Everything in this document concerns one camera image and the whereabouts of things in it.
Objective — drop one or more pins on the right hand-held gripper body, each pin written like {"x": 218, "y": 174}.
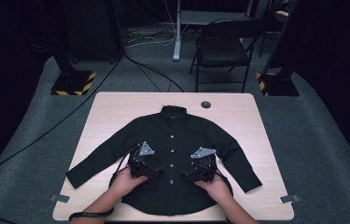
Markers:
{"x": 205, "y": 168}

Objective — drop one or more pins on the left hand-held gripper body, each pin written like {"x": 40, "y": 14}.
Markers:
{"x": 141, "y": 161}

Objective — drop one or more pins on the black button shirt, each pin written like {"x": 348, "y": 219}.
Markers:
{"x": 171, "y": 193}

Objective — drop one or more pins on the person's right hand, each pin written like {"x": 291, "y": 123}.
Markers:
{"x": 214, "y": 189}

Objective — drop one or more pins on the person's left hand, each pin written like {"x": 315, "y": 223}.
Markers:
{"x": 126, "y": 185}

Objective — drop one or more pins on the grey table clip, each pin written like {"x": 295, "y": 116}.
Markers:
{"x": 289, "y": 199}
{"x": 60, "y": 198}

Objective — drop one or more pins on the black stand with striped base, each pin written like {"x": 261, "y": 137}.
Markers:
{"x": 73, "y": 82}
{"x": 280, "y": 85}

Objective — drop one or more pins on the black folding chair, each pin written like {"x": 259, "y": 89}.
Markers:
{"x": 222, "y": 51}

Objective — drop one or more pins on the black cabinet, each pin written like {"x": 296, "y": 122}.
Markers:
{"x": 91, "y": 28}

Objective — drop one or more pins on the small tan object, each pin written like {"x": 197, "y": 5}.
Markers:
{"x": 282, "y": 13}

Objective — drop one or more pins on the white desk frame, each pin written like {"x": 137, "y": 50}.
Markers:
{"x": 177, "y": 40}

